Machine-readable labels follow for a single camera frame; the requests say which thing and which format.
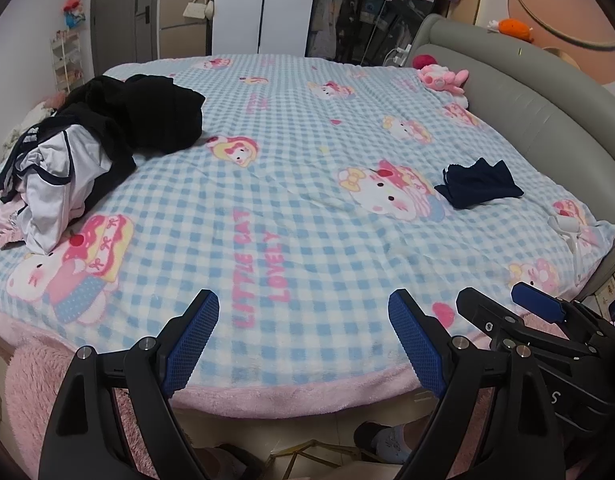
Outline white handbag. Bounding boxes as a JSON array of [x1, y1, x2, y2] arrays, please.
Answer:
[[182, 0, 213, 21]]

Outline navy cloth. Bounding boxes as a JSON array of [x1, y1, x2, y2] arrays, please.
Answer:
[[434, 157, 525, 209]]

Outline person's leg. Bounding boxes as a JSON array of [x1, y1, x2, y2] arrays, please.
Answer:
[[355, 417, 438, 466]]

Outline white wardrobe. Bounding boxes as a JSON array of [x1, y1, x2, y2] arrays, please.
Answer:
[[208, 0, 323, 58]]

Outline round orange wall panel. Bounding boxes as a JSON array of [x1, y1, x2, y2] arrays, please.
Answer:
[[507, 0, 615, 53]]

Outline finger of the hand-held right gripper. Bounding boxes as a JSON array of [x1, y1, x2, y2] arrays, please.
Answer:
[[456, 287, 563, 353], [511, 282, 615, 346]]

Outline pink patterned garment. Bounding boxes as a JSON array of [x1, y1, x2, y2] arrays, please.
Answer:
[[0, 180, 88, 248]]

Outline grey door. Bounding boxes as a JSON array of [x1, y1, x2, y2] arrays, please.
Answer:
[[90, 0, 163, 73]]

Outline pink fluffy rug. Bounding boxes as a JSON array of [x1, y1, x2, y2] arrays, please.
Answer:
[[0, 305, 188, 480]]

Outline beige cabinet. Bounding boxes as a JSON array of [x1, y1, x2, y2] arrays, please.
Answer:
[[159, 0, 211, 61]]

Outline black garment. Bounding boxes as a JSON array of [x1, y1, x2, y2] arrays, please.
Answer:
[[0, 77, 138, 211]]

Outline orange plush toy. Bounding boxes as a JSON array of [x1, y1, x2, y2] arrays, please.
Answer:
[[487, 17, 535, 43]]

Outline gold ring wall lamp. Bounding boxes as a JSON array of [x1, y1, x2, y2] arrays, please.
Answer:
[[510, 0, 615, 52]]

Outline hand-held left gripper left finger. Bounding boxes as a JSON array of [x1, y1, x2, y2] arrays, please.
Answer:
[[42, 288, 221, 480]]

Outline dark glass wardrobe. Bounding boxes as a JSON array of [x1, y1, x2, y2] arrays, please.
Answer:
[[305, 0, 453, 66]]

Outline grey padded bed headboard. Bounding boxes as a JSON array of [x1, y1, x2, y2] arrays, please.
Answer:
[[412, 12, 615, 306]]

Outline white shelf rack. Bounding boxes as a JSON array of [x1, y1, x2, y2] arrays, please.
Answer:
[[48, 30, 86, 96]]

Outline red and blue plush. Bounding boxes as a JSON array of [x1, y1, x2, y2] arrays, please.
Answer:
[[62, 0, 87, 29]]

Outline white shirt with navy trim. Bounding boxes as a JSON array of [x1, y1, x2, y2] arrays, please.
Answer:
[[0, 125, 116, 256]]

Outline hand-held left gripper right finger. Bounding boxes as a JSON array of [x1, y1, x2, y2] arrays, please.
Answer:
[[387, 288, 574, 480]]

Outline gold wire frame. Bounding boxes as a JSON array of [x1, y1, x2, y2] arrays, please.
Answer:
[[268, 439, 363, 480]]

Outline pink plush toy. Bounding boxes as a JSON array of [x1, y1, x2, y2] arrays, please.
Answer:
[[417, 63, 471, 95]]

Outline blue checked printed blanket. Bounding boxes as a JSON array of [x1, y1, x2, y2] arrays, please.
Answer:
[[0, 52, 615, 421]]

